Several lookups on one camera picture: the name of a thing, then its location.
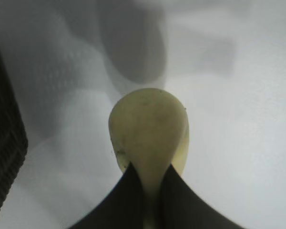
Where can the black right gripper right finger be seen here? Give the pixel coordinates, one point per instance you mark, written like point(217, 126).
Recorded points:
point(181, 207)

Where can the dark brown wicker basket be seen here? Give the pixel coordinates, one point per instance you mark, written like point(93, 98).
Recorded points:
point(4, 131)

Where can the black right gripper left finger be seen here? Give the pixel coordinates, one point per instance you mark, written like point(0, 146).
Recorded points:
point(124, 207)

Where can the pale yellow potato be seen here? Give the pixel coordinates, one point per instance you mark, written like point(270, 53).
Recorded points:
point(147, 124)

